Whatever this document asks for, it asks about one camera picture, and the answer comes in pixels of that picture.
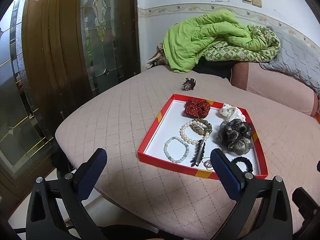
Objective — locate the wooden glass panel door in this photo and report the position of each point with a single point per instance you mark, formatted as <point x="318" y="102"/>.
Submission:
<point x="56" y="55"/>

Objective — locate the orange white small box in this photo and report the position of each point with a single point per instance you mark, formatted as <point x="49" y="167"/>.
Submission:
<point x="317" y="117"/>

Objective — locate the dark rhinestone hair claw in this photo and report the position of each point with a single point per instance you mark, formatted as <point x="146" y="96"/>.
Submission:
<point x="189" y="84"/>

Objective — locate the wall light switch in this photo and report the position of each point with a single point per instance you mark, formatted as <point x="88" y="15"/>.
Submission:
<point x="257" y="3"/>

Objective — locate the green quilted comforter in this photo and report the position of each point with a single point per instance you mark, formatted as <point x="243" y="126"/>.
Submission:
<point x="217" y="36"/>

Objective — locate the black sheer organza scrunchie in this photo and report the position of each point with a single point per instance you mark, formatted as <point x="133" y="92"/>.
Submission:
<point x="235" y="136"/>

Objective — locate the white polka dot scrunchie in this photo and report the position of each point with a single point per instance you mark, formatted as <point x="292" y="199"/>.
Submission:
<point x="230" y="113"/>

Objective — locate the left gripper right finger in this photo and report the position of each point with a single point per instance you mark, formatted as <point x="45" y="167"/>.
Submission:
<point x="228" y="173"/>

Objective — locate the grey quilted pillow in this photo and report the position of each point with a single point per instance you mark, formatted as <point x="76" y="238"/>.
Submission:
<point x="295" y="59"/>

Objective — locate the pink bolster cushion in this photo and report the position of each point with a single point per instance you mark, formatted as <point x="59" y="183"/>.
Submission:
<point x="275" y="86"/>

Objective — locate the red polka dot scrunchie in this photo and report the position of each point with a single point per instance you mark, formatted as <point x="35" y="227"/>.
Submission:
<point x="197" y="108"/>

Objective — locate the black beaded hair clip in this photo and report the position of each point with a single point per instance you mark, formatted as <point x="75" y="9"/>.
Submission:
<point x="199" y="153"/>

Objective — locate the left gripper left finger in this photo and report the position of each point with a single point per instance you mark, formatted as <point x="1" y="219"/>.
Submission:
<point x="88" y="173"/>

